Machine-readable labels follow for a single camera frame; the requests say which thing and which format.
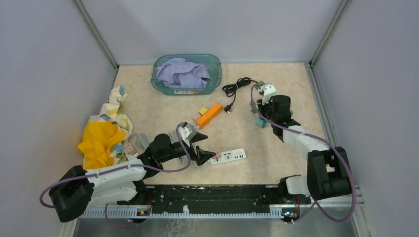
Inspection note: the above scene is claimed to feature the white power strip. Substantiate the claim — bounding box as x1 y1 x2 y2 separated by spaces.
209 148 246 165

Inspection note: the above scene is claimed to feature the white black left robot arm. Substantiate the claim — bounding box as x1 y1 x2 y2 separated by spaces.
46 129 216 223

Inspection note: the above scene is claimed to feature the teal plastic basin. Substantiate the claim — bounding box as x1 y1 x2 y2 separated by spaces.
151 54 222 95

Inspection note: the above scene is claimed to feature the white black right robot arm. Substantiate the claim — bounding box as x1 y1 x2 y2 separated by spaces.
255 95 352 203

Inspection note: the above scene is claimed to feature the black coiled cable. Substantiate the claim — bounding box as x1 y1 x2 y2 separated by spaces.
222 77 259 115

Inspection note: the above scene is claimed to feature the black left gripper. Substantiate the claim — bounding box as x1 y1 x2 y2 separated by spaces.
160 132 216 165

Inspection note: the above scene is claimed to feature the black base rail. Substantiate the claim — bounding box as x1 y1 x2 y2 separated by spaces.
117 184 312 217

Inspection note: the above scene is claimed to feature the purple cloth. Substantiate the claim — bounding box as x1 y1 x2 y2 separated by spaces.
156 58 211 89

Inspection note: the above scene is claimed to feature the yellow patterned cloth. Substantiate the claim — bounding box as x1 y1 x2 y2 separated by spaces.
77 86 134 170

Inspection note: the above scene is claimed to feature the orange power strip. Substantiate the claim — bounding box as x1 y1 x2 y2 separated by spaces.
196 103 223 129

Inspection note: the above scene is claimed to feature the teal usb plug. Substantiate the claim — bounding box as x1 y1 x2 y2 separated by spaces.
255 118 267 128

